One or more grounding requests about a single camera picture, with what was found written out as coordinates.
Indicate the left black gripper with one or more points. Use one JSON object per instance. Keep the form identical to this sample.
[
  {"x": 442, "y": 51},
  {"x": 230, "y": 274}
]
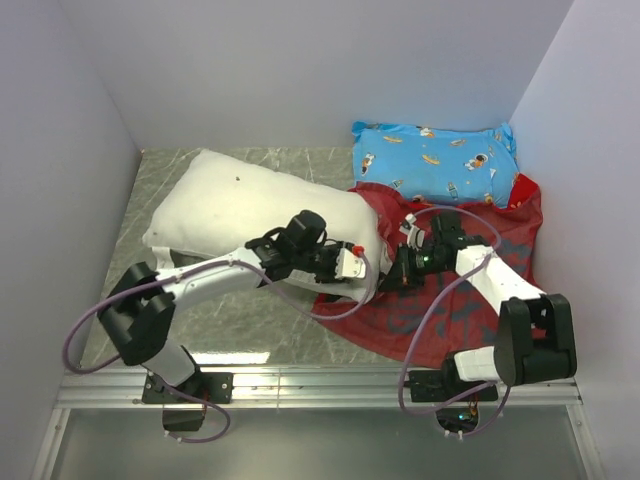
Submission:
[{"x": 331, "y": 274}]

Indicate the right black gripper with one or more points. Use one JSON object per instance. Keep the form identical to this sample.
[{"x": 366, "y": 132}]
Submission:
[{"x": 401, "y": 275}]

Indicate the red pillowcase with grey print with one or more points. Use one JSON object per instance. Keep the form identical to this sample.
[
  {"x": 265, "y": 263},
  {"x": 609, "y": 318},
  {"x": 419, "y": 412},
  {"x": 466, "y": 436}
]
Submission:
[{"x": 463, "y": 319}]

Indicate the white pillow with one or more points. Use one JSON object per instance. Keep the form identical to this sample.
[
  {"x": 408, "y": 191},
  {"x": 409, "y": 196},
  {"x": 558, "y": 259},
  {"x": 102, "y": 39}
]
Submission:
[{"x": 221, "y": 202}]

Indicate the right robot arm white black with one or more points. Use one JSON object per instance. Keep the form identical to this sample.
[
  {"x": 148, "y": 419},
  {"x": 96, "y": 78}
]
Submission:
[{"x": 535, "y": 337}]

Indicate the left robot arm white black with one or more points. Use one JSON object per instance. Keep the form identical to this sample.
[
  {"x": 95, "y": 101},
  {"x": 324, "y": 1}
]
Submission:
[{"x": 144, "y": 302}]

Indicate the blue cartoon print pillow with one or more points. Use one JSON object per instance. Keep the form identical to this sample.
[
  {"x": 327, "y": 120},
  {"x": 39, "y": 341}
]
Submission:
[{"x": 439, "y": 166}]

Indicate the right control board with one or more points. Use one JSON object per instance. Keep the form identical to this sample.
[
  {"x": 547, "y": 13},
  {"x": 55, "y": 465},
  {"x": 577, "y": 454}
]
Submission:
[{"x": 458, "y": 419}]

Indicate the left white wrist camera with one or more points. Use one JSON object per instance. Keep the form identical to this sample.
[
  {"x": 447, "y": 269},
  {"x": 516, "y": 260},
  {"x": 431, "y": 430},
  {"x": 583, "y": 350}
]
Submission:
[{"x": 349, "y": 266}]

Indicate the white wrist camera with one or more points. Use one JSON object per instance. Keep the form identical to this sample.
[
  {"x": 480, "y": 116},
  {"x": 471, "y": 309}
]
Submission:
[
  {"x": 414, "y": 235},
  {"x": 349, "y": 266}
]

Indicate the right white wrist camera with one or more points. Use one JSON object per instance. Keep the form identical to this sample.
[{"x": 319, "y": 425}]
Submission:
[{"x": 414, "y": 235}]

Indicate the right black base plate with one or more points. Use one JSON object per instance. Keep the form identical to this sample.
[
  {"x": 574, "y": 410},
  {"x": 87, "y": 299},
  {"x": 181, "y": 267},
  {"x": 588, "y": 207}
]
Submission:
[{"x": 434, "y": 386}]

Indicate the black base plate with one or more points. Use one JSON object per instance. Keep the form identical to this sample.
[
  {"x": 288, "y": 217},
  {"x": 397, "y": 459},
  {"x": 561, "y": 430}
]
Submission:
[
  {"x": 434, "y": 386},
  {"x": 215, "y": 387}
]

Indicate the aluminium rail frame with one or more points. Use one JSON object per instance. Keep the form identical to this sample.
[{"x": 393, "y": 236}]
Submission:
[{"x": 313, "y": 422}]

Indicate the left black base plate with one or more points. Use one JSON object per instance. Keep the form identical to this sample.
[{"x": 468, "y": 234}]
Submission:
[{"x": 215, "y": 387}]

